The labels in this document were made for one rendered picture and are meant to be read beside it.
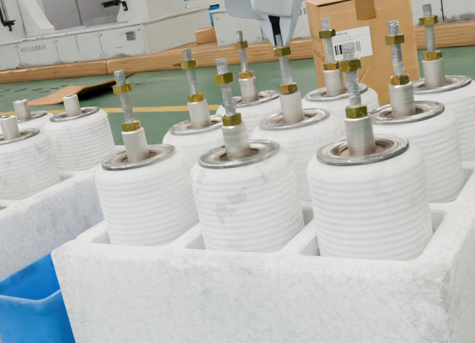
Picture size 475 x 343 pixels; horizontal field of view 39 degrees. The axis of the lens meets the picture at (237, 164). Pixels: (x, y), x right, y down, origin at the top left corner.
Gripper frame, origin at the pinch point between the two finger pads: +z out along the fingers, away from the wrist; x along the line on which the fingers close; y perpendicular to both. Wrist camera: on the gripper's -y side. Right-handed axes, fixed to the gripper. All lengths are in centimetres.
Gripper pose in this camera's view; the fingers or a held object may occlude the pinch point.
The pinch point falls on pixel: (284, 30)
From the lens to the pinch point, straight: 70.4
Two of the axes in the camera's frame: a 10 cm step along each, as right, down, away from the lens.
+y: -7.6, 3.1, -5.7
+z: 1.9, 9.5, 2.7
